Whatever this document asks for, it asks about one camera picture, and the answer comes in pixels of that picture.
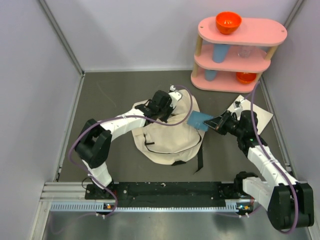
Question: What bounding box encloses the small blue notebook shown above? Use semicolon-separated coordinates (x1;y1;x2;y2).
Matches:
186;110;214;132

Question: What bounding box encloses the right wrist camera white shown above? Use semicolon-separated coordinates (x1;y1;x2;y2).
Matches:
233;100;243;113

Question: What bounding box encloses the blue cup on bottom shelf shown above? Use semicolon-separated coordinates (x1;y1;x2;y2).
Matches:
204;69;217;82

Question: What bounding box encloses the pink three-tier shelf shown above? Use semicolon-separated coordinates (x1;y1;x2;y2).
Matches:
191;16;288;94

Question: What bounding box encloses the orange bowl on bottom shelf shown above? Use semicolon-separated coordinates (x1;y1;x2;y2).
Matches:
236;72;257;84

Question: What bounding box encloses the orange bowl on top shelf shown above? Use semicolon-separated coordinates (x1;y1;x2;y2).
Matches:
215;11;242;35

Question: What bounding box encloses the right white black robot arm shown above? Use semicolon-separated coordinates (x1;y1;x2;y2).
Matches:
204;110;315;233

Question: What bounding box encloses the orange bowl on shelf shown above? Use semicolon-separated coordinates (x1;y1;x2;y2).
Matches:
236;72;257;84
215;11;242;35

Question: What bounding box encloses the cream canvas student backpack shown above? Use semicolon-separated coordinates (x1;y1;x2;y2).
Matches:
131;89;205;171

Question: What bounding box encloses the clear glass on middle shelf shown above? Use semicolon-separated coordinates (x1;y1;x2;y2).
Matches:
237;45;254;59

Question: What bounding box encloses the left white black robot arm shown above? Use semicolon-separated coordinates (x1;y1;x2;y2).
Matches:
74;90;183;199

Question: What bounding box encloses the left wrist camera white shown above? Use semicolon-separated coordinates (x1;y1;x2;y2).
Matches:
168;85;183;108

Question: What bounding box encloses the blue cup on middle shelf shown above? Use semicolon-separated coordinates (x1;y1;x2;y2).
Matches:
212;43;230;63

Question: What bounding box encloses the blue cup on shelf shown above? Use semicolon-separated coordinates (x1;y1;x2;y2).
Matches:
204;69;217;82
212;43;230;63

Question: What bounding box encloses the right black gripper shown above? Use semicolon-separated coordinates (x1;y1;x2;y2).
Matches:
203;110;244;138

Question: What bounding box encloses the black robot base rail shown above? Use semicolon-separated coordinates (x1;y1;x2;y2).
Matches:
84;181;241;208

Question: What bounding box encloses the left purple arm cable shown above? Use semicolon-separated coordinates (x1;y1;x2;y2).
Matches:
68;84;194;218

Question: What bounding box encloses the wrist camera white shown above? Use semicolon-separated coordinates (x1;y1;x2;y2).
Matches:
233;100;243;113
168;85;183;108

